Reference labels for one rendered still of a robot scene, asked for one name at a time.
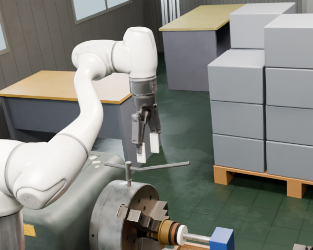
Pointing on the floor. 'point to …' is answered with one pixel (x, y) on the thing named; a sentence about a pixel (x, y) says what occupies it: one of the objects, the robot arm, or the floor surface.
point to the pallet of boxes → (270, 97)
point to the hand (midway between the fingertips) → (148, 150)
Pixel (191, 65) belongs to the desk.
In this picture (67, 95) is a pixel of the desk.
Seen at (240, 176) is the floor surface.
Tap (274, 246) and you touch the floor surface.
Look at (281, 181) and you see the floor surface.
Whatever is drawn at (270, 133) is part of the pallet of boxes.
